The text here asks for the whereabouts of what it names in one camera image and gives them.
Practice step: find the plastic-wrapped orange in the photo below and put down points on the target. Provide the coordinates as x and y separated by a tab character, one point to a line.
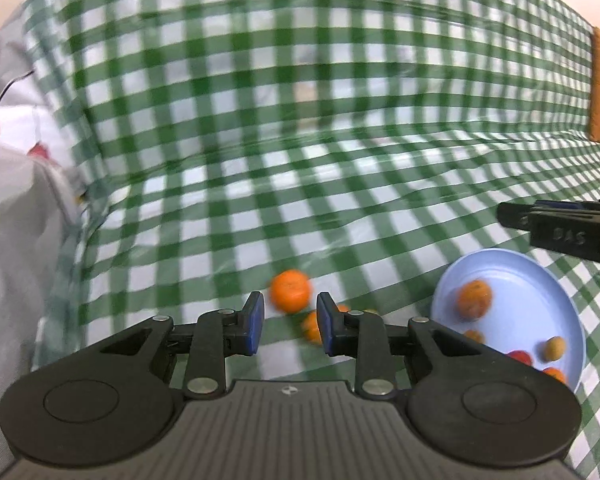
475	336

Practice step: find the white printed cloth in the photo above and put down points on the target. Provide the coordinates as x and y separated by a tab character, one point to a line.
10	210

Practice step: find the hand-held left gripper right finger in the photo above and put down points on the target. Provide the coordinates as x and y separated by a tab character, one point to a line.
325	325

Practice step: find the red tomato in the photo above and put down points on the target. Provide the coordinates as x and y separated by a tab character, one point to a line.
520	357
555	375

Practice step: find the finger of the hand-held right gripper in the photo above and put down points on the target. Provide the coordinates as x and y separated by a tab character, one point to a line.
565	235
570	205

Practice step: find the light blue plate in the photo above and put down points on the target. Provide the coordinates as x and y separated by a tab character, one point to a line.
520	300

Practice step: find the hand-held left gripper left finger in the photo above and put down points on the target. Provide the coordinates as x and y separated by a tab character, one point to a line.
254	325

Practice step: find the green white checkered tablecloth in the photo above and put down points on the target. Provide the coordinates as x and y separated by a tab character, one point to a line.
305	135

